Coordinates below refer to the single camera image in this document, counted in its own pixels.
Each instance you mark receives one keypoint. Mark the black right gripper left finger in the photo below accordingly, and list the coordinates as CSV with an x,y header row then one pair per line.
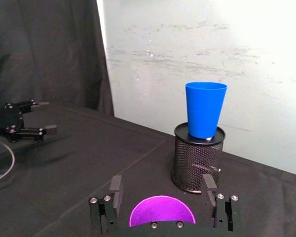
x,y
116,197

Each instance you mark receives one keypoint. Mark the black hanging curtain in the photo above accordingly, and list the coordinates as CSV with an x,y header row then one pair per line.
x,y
47,49

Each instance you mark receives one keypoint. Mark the black mesh pen holder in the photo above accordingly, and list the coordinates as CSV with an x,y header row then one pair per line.
x,y
195,165

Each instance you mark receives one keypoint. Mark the blue plastic cup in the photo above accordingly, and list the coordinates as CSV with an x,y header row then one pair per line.
x,y
204,111

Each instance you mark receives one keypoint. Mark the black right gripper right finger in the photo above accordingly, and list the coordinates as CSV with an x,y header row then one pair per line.
x,y
209,195

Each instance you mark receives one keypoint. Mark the black table cloth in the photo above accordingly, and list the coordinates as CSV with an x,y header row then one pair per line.
x,y
88,160

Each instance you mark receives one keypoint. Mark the purple plastic cup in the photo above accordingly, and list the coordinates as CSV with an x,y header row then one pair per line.
x,y
160,209

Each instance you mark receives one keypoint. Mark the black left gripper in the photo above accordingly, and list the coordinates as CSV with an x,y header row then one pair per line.
x,y
7,121

